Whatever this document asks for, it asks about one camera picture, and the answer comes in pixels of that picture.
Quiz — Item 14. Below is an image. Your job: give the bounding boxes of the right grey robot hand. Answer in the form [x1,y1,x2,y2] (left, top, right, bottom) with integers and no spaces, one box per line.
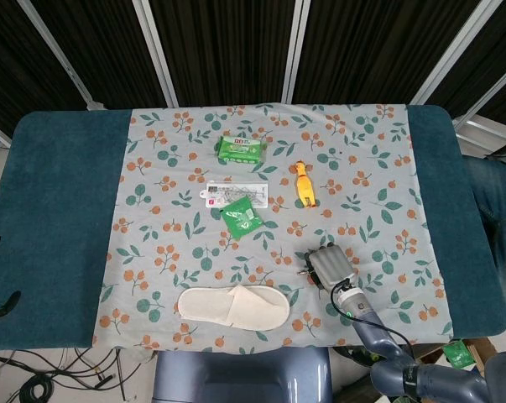
[296,241,358,296]

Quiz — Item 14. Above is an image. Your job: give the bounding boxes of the floral grey tablecloth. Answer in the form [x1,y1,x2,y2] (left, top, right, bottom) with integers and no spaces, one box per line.
[92,102,454,353]

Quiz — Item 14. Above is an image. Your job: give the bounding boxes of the teal table cover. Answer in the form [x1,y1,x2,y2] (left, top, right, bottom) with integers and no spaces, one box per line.
[0,103,506,349]

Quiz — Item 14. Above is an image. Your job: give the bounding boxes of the yellow rubber chicken toy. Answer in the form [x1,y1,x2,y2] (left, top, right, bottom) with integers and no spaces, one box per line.
[294,160,319,210]

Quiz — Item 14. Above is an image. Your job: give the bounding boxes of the green foil sachet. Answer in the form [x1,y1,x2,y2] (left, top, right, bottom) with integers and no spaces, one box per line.
[219,198,263,241]

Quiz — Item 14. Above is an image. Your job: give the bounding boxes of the white disposable slipper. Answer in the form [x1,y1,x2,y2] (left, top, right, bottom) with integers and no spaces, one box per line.
[177,284,291,332]

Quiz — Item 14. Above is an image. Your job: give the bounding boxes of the white flat package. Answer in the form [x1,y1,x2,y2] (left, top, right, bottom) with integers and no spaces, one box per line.
[198,181,270,209]

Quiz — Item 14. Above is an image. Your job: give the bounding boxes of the blue-grey robot torso base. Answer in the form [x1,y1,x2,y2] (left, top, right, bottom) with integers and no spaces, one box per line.
[153,348,334,403]

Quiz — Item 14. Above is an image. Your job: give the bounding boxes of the green tissue pack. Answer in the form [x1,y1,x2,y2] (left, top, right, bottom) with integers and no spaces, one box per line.
[216,134,269,164]

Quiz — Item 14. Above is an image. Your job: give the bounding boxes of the green sachet on floor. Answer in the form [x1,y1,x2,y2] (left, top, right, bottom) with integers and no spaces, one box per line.
[442,340,474,369]

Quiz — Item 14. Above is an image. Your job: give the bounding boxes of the cardboard box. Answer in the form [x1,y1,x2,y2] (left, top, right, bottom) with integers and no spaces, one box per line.
[415,338,498,374]

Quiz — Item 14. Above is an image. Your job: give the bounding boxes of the person in blue jeans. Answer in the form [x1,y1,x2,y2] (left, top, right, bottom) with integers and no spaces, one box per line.
[462,142,506,322]

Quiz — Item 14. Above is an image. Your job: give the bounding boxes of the black cable bundle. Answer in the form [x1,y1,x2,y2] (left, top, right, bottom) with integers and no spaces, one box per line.
[0,347,123,403]

